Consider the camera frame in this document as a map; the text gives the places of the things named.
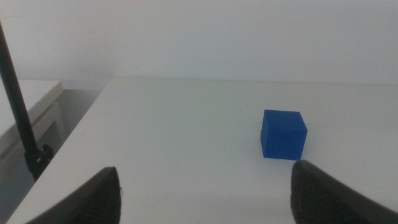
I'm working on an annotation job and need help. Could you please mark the black pole clamp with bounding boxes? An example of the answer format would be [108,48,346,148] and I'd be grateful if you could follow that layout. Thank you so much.
[24,144,54,182]

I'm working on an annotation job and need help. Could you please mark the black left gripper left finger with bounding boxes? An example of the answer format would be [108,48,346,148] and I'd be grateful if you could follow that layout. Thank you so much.
[26,166,122,224]

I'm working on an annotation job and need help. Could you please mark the blue cube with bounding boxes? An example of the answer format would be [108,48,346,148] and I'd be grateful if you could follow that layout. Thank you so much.
[260,109,308,161]

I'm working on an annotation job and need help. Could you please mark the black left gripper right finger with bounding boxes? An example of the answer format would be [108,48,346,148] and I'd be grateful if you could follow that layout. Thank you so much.
[290,159,398,224]

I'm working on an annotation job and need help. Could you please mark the white side cabinet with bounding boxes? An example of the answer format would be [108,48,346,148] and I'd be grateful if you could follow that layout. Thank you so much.
[0,80,67,184]

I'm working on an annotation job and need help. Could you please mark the black stand pole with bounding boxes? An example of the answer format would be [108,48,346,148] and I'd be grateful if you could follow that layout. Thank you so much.
[0,21,40,155]

